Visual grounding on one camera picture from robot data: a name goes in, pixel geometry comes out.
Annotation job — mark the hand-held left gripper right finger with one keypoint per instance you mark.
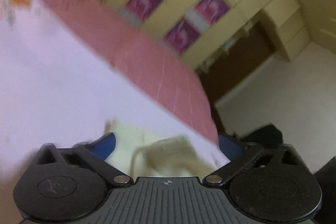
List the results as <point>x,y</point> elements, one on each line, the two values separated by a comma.
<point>229,146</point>

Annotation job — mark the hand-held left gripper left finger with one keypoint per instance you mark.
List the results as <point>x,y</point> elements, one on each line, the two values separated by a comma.
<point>105,146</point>

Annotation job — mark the pale green knitted sweater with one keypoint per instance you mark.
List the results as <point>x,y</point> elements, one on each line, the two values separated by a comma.
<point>168,155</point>

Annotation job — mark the brown wooden door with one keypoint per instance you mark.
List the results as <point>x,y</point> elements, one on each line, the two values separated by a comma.
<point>236,69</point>

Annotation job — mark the pink bed sheet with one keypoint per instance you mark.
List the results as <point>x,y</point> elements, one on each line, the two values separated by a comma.
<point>147,64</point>

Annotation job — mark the lilac floral bed sheet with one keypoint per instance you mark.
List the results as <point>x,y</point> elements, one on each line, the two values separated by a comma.
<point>52,69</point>

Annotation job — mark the cream corner shelf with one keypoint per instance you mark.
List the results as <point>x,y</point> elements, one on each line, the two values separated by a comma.
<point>223,52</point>

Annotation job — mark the cream wardrobe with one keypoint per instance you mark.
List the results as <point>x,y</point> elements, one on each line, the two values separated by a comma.
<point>252,1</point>

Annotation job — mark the purple wall poster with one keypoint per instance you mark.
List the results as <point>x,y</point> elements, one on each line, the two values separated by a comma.
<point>211,7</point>
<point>181,35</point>
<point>143,2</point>

